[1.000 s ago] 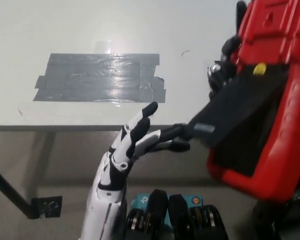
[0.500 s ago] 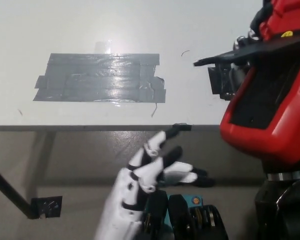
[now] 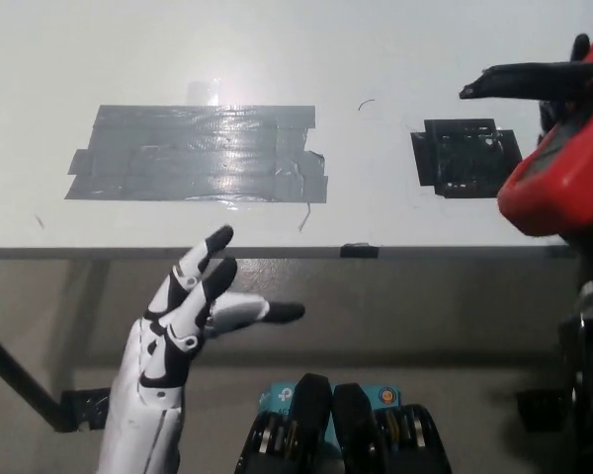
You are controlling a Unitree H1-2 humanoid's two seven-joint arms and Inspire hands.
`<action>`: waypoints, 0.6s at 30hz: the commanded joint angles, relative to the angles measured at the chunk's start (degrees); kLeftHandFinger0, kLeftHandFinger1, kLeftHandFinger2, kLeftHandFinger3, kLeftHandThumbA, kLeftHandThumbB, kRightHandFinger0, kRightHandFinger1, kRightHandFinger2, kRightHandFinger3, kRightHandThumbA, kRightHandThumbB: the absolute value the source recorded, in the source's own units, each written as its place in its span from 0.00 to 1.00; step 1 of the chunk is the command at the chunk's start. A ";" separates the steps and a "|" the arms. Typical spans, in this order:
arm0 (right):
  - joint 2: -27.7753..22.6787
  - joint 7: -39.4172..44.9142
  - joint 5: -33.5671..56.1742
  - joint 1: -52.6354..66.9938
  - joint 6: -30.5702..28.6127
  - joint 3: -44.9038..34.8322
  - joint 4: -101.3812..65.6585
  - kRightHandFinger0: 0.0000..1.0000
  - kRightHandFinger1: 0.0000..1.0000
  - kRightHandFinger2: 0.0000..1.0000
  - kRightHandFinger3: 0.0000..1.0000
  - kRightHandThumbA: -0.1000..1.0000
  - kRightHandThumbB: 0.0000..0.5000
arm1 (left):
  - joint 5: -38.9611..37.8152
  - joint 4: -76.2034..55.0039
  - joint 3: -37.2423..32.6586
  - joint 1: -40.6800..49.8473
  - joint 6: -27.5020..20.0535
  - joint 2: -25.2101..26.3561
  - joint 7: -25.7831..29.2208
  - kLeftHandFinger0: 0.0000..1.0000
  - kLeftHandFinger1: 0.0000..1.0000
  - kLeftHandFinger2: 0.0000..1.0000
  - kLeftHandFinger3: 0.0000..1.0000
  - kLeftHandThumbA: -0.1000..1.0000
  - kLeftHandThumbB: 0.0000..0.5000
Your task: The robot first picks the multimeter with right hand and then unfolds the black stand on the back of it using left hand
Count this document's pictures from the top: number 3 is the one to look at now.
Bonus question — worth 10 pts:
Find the black table leg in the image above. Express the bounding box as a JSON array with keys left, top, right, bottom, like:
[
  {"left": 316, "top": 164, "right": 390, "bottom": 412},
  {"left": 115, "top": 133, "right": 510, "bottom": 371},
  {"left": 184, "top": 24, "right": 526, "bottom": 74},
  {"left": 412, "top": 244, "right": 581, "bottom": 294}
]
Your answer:
[{"left": 0, "top": 320, "right": 75, "bottom": 435}]

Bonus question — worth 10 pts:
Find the white and black left hand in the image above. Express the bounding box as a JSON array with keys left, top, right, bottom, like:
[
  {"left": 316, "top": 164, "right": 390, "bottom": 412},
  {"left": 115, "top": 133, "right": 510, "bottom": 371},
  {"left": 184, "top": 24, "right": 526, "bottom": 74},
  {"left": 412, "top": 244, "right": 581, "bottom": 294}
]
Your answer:
[{"left": 96, "top": 225, "right": 306, "bottom": 474}]

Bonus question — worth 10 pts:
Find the small black tape piece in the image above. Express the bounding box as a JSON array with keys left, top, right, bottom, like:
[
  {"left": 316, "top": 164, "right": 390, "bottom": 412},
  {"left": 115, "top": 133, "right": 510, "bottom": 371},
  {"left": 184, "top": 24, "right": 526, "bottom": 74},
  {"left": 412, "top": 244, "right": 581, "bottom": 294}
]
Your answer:
[{"left": 339, "top": 241, "right": 380, "bottom": 261}]

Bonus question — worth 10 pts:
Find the grey duct tape patch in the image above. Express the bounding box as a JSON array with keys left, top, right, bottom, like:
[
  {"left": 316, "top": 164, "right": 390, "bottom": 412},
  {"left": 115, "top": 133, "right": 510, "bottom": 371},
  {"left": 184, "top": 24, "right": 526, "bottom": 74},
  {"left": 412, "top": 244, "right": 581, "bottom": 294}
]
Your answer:
[{"left": 62, "top": 104, "right": 329, "bottom": 203}]

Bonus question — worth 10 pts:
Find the black and teal robot torso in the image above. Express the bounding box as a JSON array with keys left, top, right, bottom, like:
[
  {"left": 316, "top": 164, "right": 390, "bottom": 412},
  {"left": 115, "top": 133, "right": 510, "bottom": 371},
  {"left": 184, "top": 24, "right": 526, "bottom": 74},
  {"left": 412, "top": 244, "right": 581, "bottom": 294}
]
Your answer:
[{"left": 234, "top": 373, "right": 451, "bottom": 474}]

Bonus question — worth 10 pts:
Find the red digital multimeter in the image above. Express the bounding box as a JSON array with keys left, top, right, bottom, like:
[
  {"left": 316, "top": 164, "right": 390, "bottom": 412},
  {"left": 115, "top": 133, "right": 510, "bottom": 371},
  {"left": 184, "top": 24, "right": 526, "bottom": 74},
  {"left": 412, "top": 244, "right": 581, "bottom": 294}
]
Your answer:
[{"left": 458, "top": 22, "right": 593, "bottom": 239}]

